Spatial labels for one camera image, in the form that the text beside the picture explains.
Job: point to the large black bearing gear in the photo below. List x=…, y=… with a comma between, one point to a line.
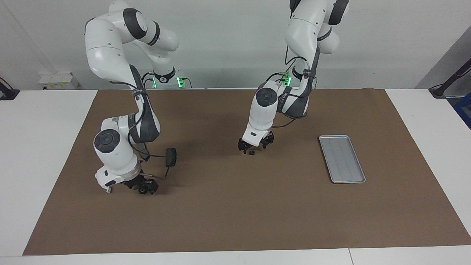
x=142, y=191

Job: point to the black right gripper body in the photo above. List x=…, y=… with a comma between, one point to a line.
x=138, y=180

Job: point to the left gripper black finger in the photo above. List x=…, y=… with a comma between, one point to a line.
x=269, y=140
x=243, y=145

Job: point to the black angled stand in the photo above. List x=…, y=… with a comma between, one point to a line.
x=439, y=91

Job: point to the dark grey brake pad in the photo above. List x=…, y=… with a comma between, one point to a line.
x=171, y=156

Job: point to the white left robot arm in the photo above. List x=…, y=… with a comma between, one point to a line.
x=265, y=110

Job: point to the white power strip box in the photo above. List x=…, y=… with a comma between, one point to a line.
x=59, y=81

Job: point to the silver metal tray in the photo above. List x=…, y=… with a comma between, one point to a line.
x=342, y=160

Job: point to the brown table mat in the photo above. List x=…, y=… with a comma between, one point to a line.
x=235, y=206

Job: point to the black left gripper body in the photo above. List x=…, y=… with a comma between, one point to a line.
x=259, y=137

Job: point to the blue crate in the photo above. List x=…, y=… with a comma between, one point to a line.
x=465, y=110

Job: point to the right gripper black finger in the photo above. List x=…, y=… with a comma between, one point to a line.
x=134, y=187
x=152, y=187

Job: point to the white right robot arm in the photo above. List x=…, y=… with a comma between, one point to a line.
x=110, y=51

